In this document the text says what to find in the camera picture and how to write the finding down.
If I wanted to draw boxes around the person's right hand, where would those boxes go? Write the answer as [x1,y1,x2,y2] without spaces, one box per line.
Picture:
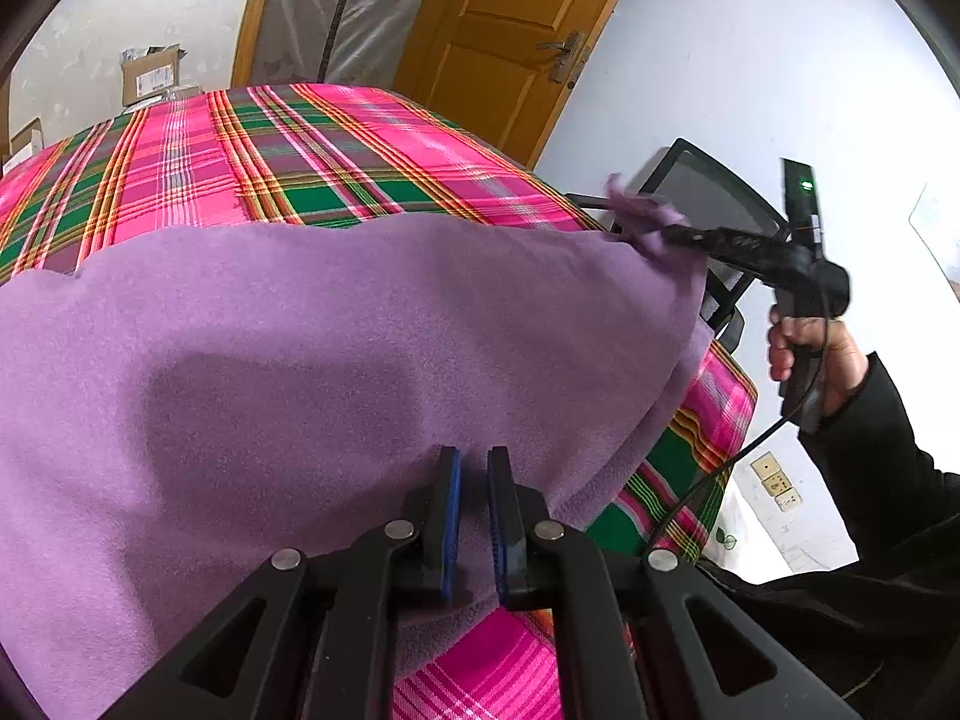
[766,313,872,421]

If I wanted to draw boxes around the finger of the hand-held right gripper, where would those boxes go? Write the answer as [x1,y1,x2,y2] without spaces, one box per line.
[660,223,788,263]

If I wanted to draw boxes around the wooden door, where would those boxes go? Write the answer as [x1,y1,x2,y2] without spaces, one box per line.
[394,0,653,170]

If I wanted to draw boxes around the grey plastic curtain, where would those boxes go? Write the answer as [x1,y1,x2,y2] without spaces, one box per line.
[259,0,451,87]

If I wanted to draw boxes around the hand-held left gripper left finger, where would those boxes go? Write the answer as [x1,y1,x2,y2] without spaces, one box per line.
[105,446,462,720]

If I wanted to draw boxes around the white wall socket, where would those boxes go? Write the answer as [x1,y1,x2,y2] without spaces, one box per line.
[750,450,802,512]

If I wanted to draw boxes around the pink plaid blanket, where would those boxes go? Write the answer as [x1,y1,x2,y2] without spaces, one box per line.
[0,82,758,720]

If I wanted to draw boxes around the black chair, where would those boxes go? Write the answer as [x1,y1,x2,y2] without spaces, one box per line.
[566,139,792,350]

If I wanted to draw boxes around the open cardboard box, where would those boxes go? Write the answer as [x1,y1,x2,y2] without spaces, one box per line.
[120,45,187,107]

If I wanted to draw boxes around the purple fleece pants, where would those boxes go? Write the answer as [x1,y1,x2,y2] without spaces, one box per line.
[0,172,710,720]

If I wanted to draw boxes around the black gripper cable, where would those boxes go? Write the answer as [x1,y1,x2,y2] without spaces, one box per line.
[645,270,833,552]

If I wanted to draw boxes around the metal door handle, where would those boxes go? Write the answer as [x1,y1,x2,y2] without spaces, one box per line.
[536,30,590,83]

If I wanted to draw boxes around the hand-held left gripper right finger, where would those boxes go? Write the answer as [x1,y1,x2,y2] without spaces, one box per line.
[486,446,863,720]

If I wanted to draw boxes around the person's right forearm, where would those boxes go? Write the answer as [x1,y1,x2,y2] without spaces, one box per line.
[816,351,960,541]

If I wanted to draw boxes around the person's black jacket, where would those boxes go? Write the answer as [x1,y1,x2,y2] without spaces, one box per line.
[697,469,960,720]

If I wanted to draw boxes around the white open box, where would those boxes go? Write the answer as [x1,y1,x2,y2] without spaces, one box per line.
[6,116,44,166]

